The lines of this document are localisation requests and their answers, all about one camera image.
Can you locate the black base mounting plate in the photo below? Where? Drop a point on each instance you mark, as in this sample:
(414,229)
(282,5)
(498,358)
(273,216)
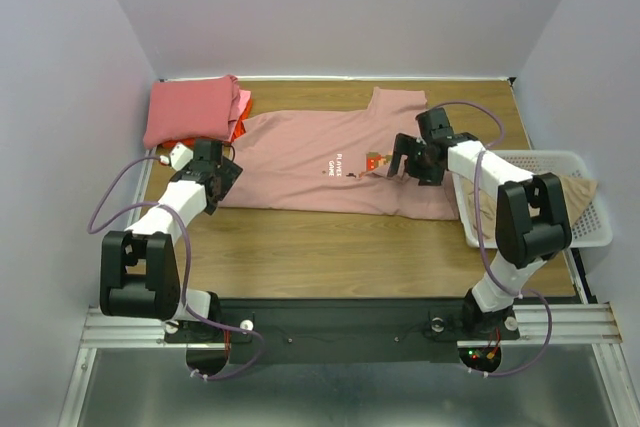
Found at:
(315,331)

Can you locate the beige crumpled t-shirt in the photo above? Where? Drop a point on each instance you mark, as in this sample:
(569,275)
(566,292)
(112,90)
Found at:
(578,194)

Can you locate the folded light pink t-shirt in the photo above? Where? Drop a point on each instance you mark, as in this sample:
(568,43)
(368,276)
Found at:
(240,108)

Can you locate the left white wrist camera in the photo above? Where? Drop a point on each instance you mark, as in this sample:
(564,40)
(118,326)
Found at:
(178,157)

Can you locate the aluminium frame rail front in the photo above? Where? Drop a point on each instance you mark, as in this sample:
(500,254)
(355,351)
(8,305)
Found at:
(106,332)

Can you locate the folded orange red t-shirt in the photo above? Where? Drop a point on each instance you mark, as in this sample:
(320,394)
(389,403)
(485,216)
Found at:
(239,130)

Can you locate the folded coral pink t-shirt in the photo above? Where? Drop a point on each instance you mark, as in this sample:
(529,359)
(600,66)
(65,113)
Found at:
(191,109)

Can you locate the aluminium frame rail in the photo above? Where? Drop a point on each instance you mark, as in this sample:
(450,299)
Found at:
(132,217)
(106,332)

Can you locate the white plastic laundry basket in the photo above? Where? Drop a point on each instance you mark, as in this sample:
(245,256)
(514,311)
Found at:
(594,226)

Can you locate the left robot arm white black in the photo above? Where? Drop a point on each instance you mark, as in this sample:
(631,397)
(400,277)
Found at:
(163,225)

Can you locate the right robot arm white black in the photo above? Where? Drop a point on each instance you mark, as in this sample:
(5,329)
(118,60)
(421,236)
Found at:
(532,224)

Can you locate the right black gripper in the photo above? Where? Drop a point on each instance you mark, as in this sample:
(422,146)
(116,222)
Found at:
(406,159)

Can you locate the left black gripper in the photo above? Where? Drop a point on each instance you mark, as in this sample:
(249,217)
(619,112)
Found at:
(228,173)

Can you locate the aluminium frame rail left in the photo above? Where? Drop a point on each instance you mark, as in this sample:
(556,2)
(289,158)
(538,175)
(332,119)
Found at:
(132,217)

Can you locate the dusty pink printed t-shirt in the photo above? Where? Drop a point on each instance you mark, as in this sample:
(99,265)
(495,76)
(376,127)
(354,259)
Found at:
(331,161)

